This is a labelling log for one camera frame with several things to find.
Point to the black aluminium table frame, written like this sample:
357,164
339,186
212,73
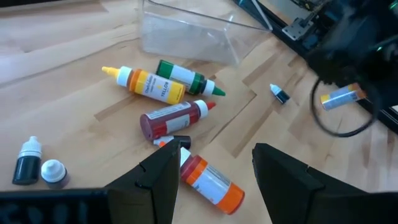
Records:
275,23

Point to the orange food coloring bottle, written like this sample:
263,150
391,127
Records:
214,186

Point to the clear plastic container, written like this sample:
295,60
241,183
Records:
186,37

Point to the red food coloring bottle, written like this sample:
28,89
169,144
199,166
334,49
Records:
174,119

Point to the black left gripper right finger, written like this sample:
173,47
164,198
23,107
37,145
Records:
289,193

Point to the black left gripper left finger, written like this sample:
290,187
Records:
152,193

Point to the green food coloring bottle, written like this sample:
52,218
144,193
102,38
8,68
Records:
183,76

